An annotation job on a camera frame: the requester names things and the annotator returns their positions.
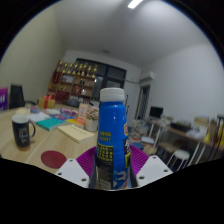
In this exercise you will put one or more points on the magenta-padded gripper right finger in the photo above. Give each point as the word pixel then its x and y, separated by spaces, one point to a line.
pixel 153 170

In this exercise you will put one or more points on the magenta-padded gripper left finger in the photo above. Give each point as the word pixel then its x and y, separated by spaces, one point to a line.
pixel 71 171

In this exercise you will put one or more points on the blue drink bottle white cap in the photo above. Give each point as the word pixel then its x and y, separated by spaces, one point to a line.
pixel 111 133

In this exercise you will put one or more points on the flat round red coaster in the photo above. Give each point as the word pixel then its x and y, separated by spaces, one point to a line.
pixel 53 159

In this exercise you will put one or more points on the white round stool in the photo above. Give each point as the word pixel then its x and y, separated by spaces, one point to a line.
pixel 180 154

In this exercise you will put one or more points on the kraft brown book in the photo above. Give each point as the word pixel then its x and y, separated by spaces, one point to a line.
pixel 76 133

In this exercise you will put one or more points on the teal book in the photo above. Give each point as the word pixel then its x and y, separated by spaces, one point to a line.
pixel 50 124

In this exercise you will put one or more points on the black computer monitor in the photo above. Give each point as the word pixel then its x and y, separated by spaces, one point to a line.
pixel 156 112

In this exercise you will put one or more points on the pink flowers in white pot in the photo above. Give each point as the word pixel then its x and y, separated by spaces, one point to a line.
pixel 92 116

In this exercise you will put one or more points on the standing pink card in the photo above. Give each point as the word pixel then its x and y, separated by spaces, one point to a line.
pixel 82 110

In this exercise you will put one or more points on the black mug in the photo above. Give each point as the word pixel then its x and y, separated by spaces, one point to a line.
pixel 21 130

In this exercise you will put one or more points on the white open booklet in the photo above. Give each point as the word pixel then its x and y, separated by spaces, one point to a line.
pixel 37 116

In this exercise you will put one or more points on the yellow gift box red ribbon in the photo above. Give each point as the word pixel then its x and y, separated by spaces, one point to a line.
pixel 46 102

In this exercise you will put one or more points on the pale yellow box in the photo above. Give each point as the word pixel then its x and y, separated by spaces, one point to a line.
pixel 23 111

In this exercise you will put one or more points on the long ceiling light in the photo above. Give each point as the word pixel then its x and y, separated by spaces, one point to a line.
pixel 134 3

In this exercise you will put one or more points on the white wall air conditioner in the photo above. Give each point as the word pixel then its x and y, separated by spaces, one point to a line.
pixel 147 76

